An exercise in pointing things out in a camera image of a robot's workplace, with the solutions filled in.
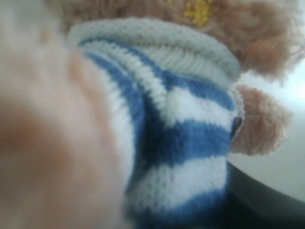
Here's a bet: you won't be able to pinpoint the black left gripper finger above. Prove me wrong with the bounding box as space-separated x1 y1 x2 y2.
224 163 305 229

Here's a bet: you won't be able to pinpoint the beige teddy bear striped sweater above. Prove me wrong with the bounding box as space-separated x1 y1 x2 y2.
0 0 304 229

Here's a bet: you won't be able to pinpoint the yellow millet grains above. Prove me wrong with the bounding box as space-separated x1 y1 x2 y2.
183 0 213 27

